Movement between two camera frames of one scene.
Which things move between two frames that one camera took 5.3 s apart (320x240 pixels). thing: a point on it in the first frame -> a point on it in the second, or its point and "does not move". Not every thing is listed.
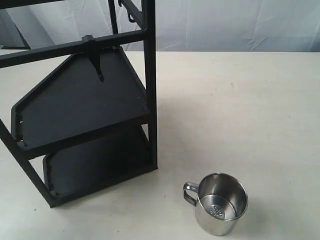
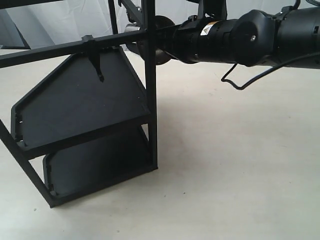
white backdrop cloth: x=282 y=26 does not move
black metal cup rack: x=92 y=121 does not move
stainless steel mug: x=222 y=200 -> x=133 y=46
